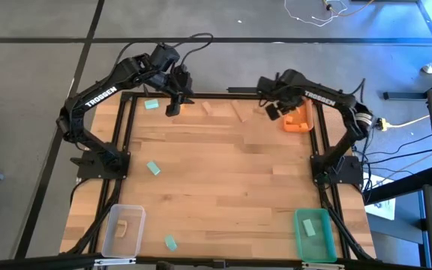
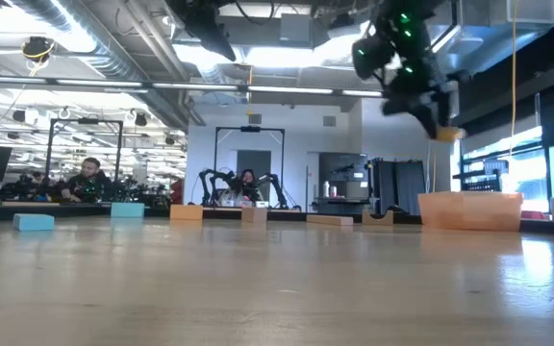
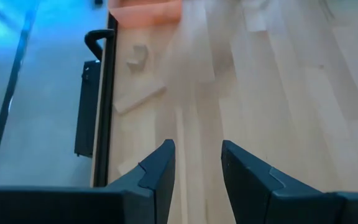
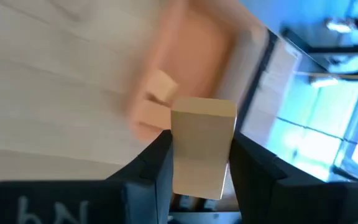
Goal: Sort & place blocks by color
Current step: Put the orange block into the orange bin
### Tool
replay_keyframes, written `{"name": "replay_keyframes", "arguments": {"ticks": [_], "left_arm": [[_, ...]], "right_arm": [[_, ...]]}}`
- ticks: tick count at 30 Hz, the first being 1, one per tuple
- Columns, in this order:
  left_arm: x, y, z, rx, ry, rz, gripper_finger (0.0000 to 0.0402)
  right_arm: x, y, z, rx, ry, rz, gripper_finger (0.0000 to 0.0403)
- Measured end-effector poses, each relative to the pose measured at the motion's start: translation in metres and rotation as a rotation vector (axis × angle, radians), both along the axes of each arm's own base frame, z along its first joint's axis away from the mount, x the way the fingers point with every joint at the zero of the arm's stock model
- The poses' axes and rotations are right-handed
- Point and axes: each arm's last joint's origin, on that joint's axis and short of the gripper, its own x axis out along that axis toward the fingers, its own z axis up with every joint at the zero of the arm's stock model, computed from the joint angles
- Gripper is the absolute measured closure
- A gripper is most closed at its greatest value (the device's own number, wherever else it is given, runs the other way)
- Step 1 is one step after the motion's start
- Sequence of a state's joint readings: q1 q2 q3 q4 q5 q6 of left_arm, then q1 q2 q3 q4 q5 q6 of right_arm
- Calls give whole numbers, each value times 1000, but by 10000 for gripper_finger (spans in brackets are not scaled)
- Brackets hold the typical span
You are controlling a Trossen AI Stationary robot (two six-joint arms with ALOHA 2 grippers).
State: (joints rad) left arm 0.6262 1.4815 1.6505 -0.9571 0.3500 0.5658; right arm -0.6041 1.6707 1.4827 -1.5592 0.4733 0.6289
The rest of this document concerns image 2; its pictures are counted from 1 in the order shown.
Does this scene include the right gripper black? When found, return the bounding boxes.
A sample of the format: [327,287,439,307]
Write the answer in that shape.
[382,71,459,138]

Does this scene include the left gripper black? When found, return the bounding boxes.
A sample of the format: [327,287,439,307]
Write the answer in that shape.
[180,0,238,62]

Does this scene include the wooden arch block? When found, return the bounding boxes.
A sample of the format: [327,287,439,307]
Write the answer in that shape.
[362,209,394,227]

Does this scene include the wooden plank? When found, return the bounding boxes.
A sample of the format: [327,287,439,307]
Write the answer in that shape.
[305,213,355,227]

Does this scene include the orange thick block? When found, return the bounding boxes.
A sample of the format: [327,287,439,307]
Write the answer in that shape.
[169,204,205,222]

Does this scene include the wooden thick block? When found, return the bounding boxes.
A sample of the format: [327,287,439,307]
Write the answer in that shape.
[240,206,268,224]

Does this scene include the teal thick block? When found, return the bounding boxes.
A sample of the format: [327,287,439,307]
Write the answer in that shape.
[110,202,146,220]

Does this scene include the dark curtain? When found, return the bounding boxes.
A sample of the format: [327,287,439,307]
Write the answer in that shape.
[370,158,426,216]

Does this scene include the grey ceiling box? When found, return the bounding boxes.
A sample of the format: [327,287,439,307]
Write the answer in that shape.
[279,12,315,49]

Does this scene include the long ceiling light bar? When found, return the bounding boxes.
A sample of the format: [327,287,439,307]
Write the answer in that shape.
[0,74,385,101]

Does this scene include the dark cabinet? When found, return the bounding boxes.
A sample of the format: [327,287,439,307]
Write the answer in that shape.
[318,152,370,215]

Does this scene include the orange plastic bin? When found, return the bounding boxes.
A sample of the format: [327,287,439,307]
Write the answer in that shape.
[417,190,524,233]

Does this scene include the grey door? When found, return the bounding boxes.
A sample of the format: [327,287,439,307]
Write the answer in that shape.
[236,149,272,193]

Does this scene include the person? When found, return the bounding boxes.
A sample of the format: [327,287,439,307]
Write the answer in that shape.
[228,167,264,206]
[61,157,113,204]

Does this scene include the black looping cable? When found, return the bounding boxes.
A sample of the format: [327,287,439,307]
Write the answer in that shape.
[233,0,283,26]

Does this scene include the black wire rack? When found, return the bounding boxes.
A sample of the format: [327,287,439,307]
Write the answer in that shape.
[452,158,503,193]

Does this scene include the silver spiral air duct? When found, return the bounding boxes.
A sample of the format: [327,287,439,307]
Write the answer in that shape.
[7,0,196,131]

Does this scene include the large metal air duct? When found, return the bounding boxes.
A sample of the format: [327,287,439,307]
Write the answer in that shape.
[430,0,554,77]

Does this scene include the black gantry frame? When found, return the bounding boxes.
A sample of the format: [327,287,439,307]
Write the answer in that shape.
[44,118,124,193]
[213,126,287,208]

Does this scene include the ceiling cable reel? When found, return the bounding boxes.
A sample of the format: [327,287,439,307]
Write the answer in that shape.
[20,36,57,64]

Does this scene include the black table frame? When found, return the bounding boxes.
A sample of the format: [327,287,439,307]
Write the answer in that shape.
[0,201,554,237]

